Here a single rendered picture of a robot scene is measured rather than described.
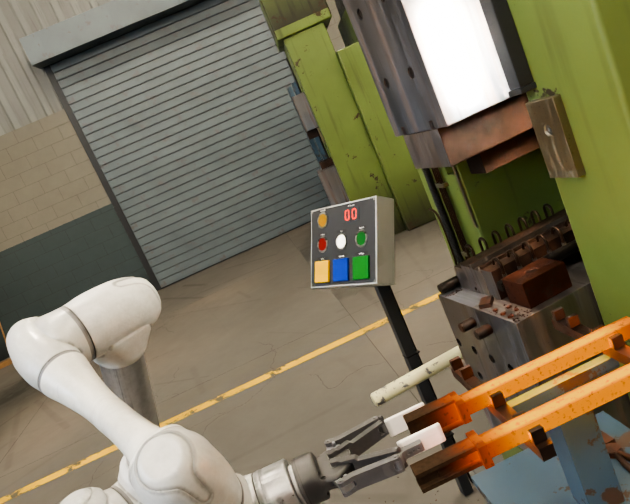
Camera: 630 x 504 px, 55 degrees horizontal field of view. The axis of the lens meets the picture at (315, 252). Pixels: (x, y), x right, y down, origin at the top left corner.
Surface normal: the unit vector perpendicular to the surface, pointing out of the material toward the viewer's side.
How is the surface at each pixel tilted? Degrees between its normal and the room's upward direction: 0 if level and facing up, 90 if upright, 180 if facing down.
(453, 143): 90
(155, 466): 43
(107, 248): 90
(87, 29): 90
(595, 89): 90
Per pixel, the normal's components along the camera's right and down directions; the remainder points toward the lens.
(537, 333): 0.26, 0.11
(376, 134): 0.04, 0.21
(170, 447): -0.16, -0.51
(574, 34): -0.88, 0.43
